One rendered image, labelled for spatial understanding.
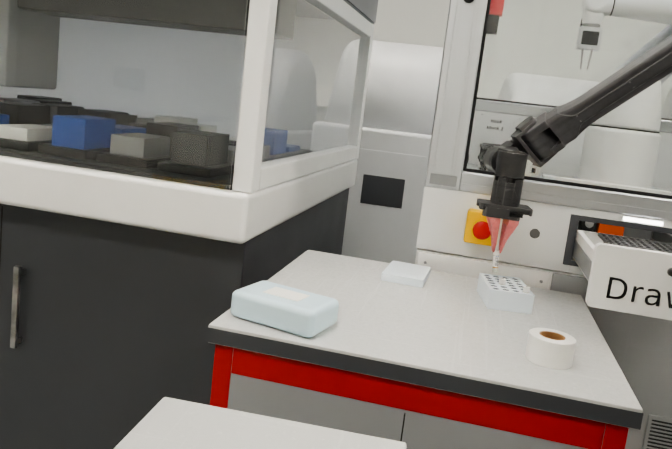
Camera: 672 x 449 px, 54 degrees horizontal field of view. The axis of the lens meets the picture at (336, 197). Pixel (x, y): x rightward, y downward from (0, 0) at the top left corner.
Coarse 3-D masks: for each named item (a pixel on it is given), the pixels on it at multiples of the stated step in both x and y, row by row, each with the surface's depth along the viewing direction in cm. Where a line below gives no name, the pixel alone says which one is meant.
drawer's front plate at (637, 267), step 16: (608, 256) 111; (624, 256) 110; (640, 256) 110; (656, 256) 109; (592, 272) 112; (608, 272) 111; (624, 272) 111; (640, 272) 110; (656, 272) 110; (592, 288) 112; (656, 288) 110; (592, 304) 112; (608, 304) 112; (624, 304) 111; (640, 304) 111
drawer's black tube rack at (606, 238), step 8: (608, 240) 134; (616, 240) 134; (624, 240) 135; (632, 240) 136; (640, 240) 138; (648, 240) 139; (640, 248) 129; (648, 248) 129; (656, 248) 130; (664, 248) 132
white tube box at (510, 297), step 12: (480, 276) 134; (492, 276) 134; (504, 276) 136; (480, 288) 133; (492, 288) 125; (504, 288) 126; (516, 288) 127; (492, 300) 124; (504, 300) 124; (516, 300) 124; (528, 300) 124; (528, 312) 124
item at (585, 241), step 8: (576, 232) 146; (584, 232) 145; (592, 232) 145; (576, 240) 144; (584, 240) 134; (592, 240) 145; (600, 240) 145; (576, 248) 141; (584, 248) 133; (592, 248) 125; (576, 256) 140; (584, 256) 130; (592, 256) 123; (584, 264) 129; (584, 272) 128
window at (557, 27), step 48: (528, 0) 142; (576, 0) 140; (624, 0) 138; (528, 48) 143; (576, 48) 141; (624, 48) 139; (480, 96) 146; (528, 96) 144; (576, 96) 142; (480, 144) 148; (576, 144) 143; (624, 144) 141
